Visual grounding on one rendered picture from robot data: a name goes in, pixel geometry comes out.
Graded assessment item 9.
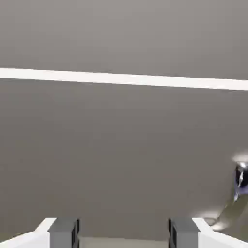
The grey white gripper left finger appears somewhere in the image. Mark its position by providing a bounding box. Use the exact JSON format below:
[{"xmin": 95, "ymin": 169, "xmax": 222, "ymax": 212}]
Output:
[{"xmin": 0, "ymin": 217, "xmax": 80, "ymax": 248}]

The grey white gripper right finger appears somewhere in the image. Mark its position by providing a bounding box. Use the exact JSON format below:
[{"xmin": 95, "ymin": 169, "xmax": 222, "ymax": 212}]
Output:
[{"xmin": 168, "ymin": 217, "xmax": 248, "ymax": 248}]

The grey cabinet door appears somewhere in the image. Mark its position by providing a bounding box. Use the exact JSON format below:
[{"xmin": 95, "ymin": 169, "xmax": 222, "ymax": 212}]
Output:
[
  {"xmin": 0, "ymin": 78, "xmax": 248, "ymax": 248},
  {"xmin": 0, "ymin": 0, "xmax": 248, "ymax": 80}
]

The white cabinet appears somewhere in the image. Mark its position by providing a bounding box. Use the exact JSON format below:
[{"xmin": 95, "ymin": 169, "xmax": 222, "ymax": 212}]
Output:
[{"xmin": 0, "ymin": 67, "xmax": 248, "ymax": 92}]

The curved shiny metal handle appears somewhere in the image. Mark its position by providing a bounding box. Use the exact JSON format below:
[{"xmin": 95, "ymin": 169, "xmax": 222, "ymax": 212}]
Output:
[{"xmin": 204, "ymin": 160, "xmax": 248, "ymax": 232}]

